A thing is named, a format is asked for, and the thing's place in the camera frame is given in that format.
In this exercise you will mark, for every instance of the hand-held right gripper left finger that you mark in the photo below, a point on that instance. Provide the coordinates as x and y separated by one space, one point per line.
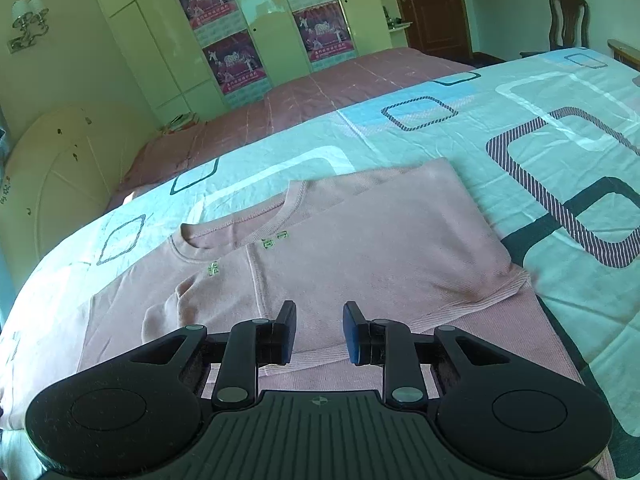
287 334

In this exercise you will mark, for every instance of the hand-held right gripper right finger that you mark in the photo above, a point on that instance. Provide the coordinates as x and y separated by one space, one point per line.
352 336

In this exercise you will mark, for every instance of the pink sweater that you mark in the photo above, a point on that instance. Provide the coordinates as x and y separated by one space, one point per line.
360 240

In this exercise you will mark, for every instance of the pink bedspread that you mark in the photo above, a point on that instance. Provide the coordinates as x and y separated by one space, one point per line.
310 100

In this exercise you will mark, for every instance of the stack of books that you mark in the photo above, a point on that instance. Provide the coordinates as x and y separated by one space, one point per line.
181 120

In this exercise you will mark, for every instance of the teal patterned blanket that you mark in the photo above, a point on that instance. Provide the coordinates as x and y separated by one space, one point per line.
500 125

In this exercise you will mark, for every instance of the white bed headboard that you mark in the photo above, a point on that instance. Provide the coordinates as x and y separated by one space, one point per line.
65 170

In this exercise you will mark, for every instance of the pale corner shelf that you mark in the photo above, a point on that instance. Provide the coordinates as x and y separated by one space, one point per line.
392 35

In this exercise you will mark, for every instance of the dark shelf ornament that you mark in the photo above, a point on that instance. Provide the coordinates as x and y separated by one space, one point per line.
396 21

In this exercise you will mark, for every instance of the pale green wardrobe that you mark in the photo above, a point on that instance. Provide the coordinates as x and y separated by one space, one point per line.
145 35

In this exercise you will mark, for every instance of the brown wooden door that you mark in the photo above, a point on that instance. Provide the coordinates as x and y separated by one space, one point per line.
440 10

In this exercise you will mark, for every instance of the dark wooden chair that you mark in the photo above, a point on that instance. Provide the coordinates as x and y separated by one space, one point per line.
567 20

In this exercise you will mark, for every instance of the wall lamp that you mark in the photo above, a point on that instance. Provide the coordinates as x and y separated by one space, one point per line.
27 15

